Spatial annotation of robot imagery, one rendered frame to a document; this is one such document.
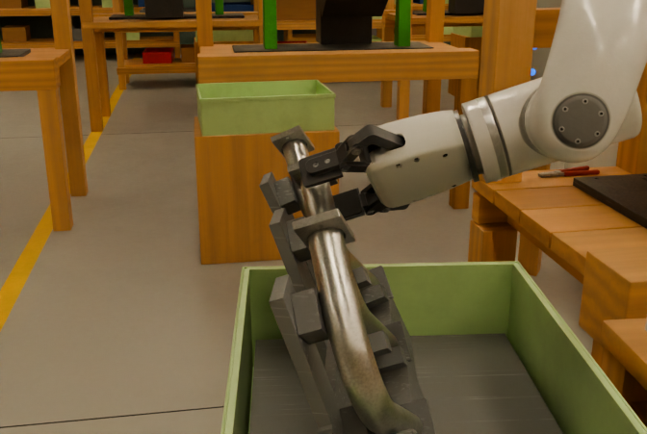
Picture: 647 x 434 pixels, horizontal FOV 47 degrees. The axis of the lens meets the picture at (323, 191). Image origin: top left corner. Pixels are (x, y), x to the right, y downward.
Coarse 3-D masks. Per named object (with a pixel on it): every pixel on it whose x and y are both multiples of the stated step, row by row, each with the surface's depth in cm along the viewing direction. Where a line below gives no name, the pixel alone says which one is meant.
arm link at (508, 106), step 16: (496, 96) 73; (512, 96) 72; (528, 96) 70; (496, 112) 71; (512, 112) 71; (640, 112) 70; (512, 128) 71; (624, 128) 70; (640, 128) 71; (512, 144) 71; (528, 144) 70; (512, 160) 72; (528, 160) 72; (544, 160) 72
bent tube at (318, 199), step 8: (288, 168) 77; (296, 168) 76; (296, 176) 78; (328, 184) 77; (304, 192) 77; (312, 192) 76; (320, 192) 76; (328, 192) 77; (304, 200) 77; (312, 200) 76; (320, 200) 76; (328, 200) 76; (312, 208) 76; (320, 208) 75; (328, 208) 75; (352, 272) 75; (360, 296) 75; (360, 304) 75; (368, 312) 77; (368, 320) 77; (376, 320) 80; (368, 328) 78; (376, 328) 80; (384, 328) 84; (392, 336) 89; (392, 344) 89
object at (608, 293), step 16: (592, 256) 131; (608, 256) 130; (624, 256) 130; (640, 256) 130; (592, 272) 131; (608, 272) 126; (624, 272) 123; (640, 272) 123; (592, 288) 131; (608, 288) 126; (624, 288) 122; (640, 288) 121; (592, 304) 132; (608, 304) 126; (624, 304) 122; (640, 304) 121; (592, 320) 132; (592, 336) 132
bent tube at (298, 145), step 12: (288, 132) 93; (300, 132) 93; (276, 144) 94; (288, 144) 94; (300, 144) 94; (312, 144) 96; (288, 156) 93; (300, 156) 92; (300, 192) 90; (300, 204) 90; (348, 252) 93; (360, 264) 98; (372, 276) 104
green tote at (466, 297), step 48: (240, 288) 104; (432, 288) 112; (480, 288) 113; (528, 288) 105; (240, 336) 91; (528, 336) 105; (576, 336) 91; (240, 384) 84; (576, 384) 88; (240, 432) 83; (576, 432) 88; (624, 432) 76
